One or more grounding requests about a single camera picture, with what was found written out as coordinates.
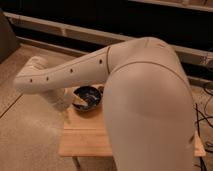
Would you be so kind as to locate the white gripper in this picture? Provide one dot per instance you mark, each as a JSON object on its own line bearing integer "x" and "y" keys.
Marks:
{"x": 59, "y": 99}

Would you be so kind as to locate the white wall rail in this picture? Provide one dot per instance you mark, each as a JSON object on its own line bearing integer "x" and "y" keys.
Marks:
{"x": 190, "y": 55}

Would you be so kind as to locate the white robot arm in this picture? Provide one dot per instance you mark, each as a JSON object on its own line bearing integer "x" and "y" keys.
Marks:
{"x": 147, "y": 101}

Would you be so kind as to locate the dark blue bowl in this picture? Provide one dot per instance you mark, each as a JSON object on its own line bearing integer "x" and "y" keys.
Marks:
{"x": 90, "y": 95}

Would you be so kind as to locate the dark grey cabinet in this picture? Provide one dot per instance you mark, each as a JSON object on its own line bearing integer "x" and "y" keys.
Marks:
{"x": 9, "y": 43}

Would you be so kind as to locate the wooden table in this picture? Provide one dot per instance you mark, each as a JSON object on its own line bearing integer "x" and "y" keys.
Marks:
{"x": 85, "y": 135}

